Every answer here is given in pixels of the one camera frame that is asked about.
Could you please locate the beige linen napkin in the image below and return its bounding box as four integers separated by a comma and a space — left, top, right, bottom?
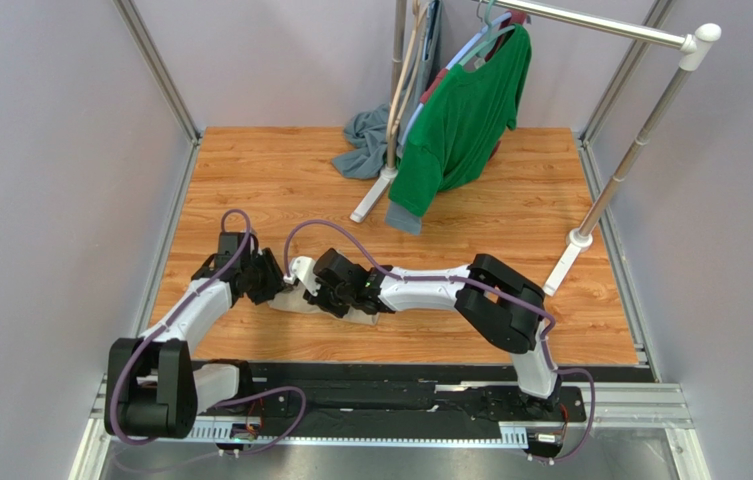
268, 291, 380, 326

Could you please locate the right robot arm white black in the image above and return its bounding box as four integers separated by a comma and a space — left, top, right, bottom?
304, 249, 558, 399

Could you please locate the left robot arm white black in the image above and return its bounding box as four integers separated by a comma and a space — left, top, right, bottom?
104, 232, 285, 445

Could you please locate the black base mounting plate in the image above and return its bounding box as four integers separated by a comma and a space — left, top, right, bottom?
198, 360, 588, 440

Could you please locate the blue-grey garment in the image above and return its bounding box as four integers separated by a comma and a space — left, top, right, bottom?
332, 1, 441, 235

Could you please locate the green t-shirt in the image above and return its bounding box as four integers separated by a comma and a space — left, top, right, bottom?
389, 25, 532, 218

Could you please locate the beige wooden clothes hanger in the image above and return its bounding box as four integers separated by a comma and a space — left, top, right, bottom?
385, 1, 426, 171

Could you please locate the teal clothes hanger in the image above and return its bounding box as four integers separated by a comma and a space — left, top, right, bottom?
449, 1, 515, 67

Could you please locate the light blue clothes hanger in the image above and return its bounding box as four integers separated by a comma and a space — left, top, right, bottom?
398, 10, 527, 146

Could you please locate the maroon garment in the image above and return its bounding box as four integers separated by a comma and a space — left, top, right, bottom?
403, 25, 532, 169

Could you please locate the silver white clothes rack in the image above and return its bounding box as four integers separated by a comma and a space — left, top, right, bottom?
349, 1, 722, 296

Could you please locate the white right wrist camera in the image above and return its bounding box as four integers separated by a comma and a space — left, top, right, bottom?
283, 256, 320, 297

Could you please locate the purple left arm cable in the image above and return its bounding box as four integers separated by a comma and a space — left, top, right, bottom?
108, 208, 308, 461

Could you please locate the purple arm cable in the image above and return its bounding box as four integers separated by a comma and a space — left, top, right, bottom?
282, 219, 597, 465
108, 208, 308, 461

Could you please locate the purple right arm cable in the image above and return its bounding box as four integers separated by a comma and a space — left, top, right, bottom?
282, 219, 597, 465

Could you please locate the aluminium frame rail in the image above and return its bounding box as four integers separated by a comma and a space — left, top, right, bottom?
68, 373, 710, 480

